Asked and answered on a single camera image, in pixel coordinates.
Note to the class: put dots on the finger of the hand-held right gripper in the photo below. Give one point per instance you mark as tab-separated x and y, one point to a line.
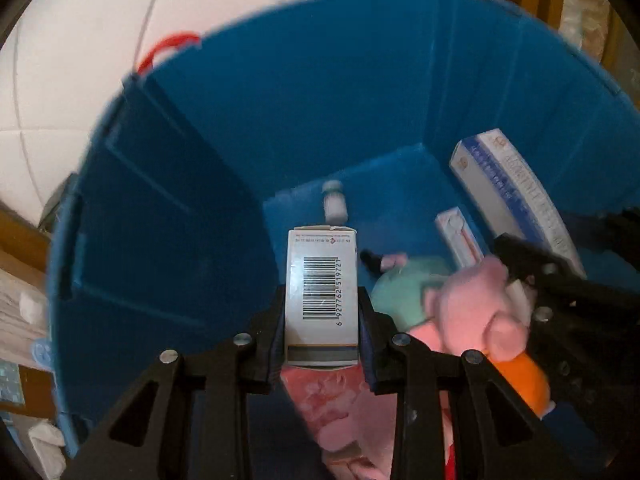
525	257
570	360

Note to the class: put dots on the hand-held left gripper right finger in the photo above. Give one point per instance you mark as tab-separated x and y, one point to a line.
367	355

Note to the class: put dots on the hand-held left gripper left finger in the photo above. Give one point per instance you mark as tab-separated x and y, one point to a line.
274	355

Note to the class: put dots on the white barcode box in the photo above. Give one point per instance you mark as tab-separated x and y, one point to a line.
320	320

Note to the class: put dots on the pink tissue pack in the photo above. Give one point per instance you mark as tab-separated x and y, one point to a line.
320	400

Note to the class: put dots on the long red white box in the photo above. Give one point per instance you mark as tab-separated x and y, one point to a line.
457	237

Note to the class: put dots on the teal plush toy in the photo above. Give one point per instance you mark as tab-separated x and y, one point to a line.
400	290

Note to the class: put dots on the blue white box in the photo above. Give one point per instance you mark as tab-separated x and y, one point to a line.
505	185

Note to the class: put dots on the pink pig plush orange dress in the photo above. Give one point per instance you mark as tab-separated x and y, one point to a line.
470	310

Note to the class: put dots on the pink pig plush red dress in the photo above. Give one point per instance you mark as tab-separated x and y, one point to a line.
375	440

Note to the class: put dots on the small white bottle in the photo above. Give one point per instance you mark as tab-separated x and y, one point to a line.
334	202

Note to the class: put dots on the blue plastic crate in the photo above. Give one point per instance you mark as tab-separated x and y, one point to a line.
300	110

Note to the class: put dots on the red plastic carry case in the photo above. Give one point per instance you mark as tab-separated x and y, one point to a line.
170	40

